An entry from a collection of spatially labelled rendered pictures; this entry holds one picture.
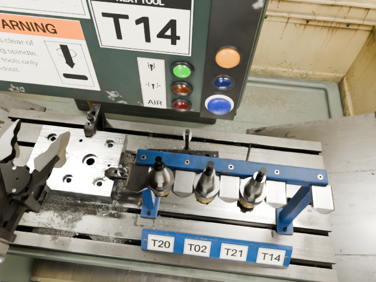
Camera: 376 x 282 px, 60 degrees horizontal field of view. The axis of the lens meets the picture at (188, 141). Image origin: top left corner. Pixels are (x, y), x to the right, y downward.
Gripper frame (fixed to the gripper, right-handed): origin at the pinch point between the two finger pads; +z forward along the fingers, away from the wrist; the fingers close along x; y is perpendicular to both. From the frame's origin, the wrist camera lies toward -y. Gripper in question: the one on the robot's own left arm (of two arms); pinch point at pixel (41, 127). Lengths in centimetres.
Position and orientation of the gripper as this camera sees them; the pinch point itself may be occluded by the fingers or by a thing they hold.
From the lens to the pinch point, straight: 66.1
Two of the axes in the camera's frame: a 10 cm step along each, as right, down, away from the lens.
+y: -0.2, 5.0, 8.7
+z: 2.5, -8.4, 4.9
